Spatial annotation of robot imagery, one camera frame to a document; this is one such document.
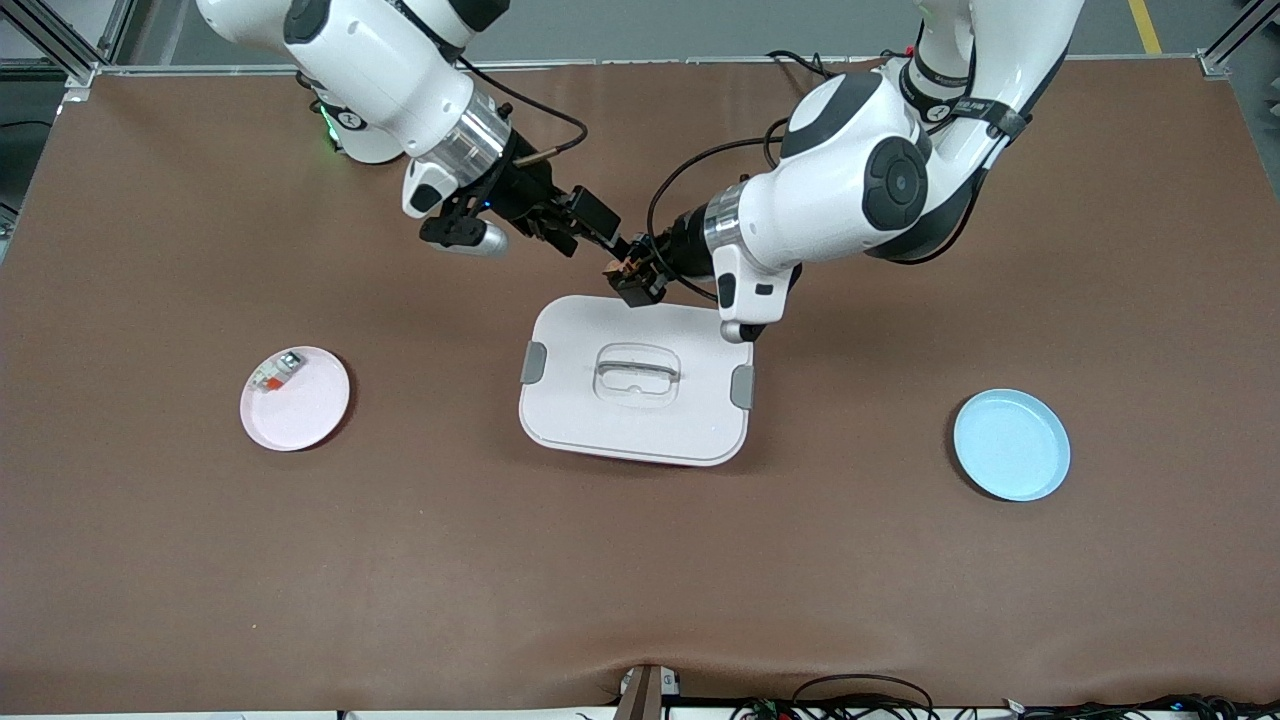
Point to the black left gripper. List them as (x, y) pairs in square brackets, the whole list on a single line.
[(684, 253)]

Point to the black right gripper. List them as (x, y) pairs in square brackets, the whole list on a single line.
[(527, 192)]

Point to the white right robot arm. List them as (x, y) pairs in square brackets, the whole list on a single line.
[(370, 60)]

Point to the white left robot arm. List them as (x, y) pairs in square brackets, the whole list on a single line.
[(850, 190)]

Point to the silver table edge strip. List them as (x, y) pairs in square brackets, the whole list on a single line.
[(650, 62)]

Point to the pink round plate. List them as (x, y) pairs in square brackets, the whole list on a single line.
[(300, 415)]

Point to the light blue round plate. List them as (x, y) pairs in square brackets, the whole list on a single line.
[(1010, 445)]

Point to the white red switch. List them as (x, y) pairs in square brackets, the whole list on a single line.
[(277, 372)]

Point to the aluminium frame profile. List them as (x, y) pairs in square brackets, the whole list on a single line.
[(78, 70), (1215, 62)]

